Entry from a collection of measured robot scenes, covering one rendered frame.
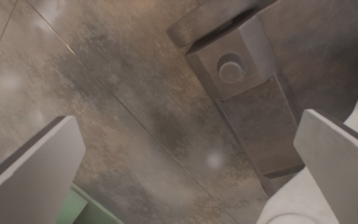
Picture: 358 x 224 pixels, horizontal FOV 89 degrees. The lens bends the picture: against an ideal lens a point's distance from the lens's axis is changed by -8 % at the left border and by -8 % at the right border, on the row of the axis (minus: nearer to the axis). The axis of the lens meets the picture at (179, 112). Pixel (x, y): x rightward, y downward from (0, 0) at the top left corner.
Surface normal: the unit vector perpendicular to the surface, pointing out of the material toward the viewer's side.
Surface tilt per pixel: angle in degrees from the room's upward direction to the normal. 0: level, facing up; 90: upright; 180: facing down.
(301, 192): 113
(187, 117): 0
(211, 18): 6
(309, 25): 0
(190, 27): 18
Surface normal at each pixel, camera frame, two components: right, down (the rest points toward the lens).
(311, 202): -0.28, -0.96
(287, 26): -0.22, 0.52
